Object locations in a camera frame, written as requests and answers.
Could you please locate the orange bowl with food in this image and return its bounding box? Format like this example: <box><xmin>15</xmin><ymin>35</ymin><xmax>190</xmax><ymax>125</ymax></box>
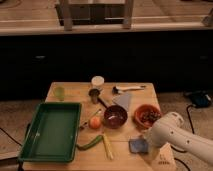
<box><xmin>133</xmin><ymin>104</ymin><xmax>162</xmax><ymax>129</ymax></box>

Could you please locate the black power cable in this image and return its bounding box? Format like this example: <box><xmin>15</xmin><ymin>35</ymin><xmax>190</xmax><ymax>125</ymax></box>
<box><xmin>170</xmin><ymin>104</ymin><xmax>198</xmax><ymax>154</ymax></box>

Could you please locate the yellow stick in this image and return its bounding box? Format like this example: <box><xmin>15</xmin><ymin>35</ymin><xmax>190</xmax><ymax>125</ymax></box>
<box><xmin>103</xmin><ymin>133</ymin><xmax>114</xmax><ymax>160</ymax></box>

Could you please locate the green chili pepper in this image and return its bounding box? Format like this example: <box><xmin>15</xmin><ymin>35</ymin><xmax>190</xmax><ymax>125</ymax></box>
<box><xmin>76</xmin><ymin>135</ymin><xmax>103</xmax><ymax>151</ymax></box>

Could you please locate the dark purple bowl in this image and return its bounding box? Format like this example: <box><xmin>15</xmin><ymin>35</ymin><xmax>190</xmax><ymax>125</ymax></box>
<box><xmin>103</xmin><ymin>105</ymin><xmax>128</xmax><ymax>129</ymax></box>

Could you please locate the small metal spoon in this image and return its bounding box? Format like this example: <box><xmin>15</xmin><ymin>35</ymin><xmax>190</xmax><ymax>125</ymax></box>
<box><xmin>79</xmin><ymin>109</ymin><xmax>102</xmax><ymax>130</ymax></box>

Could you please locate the orange fruit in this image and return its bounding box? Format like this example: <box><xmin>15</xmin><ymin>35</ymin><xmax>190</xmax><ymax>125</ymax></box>
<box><xmin>89</xmin><ymin>116</ymin><xmax>101</xmax><ymax>129</ymax></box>

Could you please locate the white round container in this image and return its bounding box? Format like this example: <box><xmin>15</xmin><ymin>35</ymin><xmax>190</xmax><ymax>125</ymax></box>
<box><xmin>91</xmin><ymin>76</ymin><xmax>105</xmax><ymax>89</ymax></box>

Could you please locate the green plastic cup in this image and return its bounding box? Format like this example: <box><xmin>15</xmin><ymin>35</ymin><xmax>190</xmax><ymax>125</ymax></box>
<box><xmin>54</xmin><ymin>87</ymin><xmax>65</xmax><ymax>101</ymax></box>

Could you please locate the metal measuring cup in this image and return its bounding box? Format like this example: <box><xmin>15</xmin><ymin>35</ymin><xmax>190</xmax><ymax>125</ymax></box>
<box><xmin>89</xmin><ymin>88</ymin><xmax>107</xmax><ymax>108</ymax></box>

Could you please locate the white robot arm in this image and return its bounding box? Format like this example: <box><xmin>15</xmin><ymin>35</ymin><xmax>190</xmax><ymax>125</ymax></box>
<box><xmin>145</xmin><ymin>112</ymin><xmax>213</xmax><ymax>165</ymax></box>

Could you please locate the grey folded cloth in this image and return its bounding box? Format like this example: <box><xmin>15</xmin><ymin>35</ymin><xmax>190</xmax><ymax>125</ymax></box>
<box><xmin>113</xmin><ymin>92</ymin><xmax>132</xmax><ymax>111</ymax></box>

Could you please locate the dark object on floor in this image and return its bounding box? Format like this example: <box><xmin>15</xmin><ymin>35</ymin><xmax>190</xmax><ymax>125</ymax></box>
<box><xmin>184</xmin><ymin>91</ymin><xmax>212</xmax><ymax>108</ymax></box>

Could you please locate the blue sponge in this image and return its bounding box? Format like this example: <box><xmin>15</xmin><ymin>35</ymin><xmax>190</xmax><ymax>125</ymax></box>
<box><xmin>129</xmin><ymin>138</ymin><xmax>148</xmax><ymax>153</ymax></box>

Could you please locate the green plastic tray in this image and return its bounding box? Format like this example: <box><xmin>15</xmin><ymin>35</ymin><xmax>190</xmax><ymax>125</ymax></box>
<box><xmin>18</xmin><ymin>102</ymin><xmax>82</xmax><ymax>163</ymax></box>

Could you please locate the wooden stool frame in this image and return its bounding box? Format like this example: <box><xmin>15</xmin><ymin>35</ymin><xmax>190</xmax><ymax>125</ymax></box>
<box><xmin>55</xmin><ymin>0</ymin><xmax>134</xmax><ymax>31</ymax></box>

